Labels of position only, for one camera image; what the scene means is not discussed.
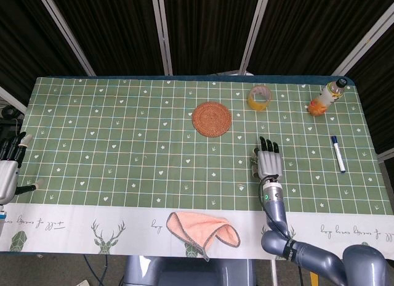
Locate small orange toy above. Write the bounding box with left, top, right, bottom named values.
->
left=308, top=99, right=329, bottom=117

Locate grey robot torso base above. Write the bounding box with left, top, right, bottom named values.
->
left=123, top=255, right=256, bottom=286

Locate silver table leg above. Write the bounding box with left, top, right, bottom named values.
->
left=270, top=259, right=279, bottom=286

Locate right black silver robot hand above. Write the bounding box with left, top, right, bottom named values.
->
left=251, top=136, right=283, bottom=179

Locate pink cloth with grey edge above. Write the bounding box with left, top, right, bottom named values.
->
left=166, top=211, right=241, bottom=263

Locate yellow clear tape roll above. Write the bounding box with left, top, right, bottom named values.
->
left=247, top=85, right=273, bottom=113

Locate white marker with blue cap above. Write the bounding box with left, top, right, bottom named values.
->
left=331, top=135, right=347, bottom=174

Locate white partition frame post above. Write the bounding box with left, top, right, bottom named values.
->
left=238, top=0, right=272, bottom=75
left=0, top=86, right=28, bottom=115
left=34, top=0, right=95, bottom=77
left=150, top=0, right=174, bottom=76
left=331, top=0, right=394, bottom=77
left=376, top=149, right=394, bottom=163

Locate white object behind table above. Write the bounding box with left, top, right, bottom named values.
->
left=212, top=70, right=255, bottom=77

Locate black equipment with cable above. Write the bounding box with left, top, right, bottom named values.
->
left=0, top=103, right=26, bottom=139

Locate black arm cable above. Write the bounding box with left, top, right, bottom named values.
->
left=260, top=174, right=292, bottom=239

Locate plastic bottle with black cap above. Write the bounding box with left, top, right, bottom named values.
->
left=316, top=78, right=348, bottom=107

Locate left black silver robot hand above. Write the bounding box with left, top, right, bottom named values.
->
left=0, top=131, right=46, bottom=205

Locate round woven brown coaster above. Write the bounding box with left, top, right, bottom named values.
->
left=191, top=102, right=233, bottom=137

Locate blue floor cable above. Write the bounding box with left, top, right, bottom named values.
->
left=82, top=255, right=106, bottom=286

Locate green grid deer tablecloth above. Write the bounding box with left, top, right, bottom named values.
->
left=0, top=76, right=394, bottom=261

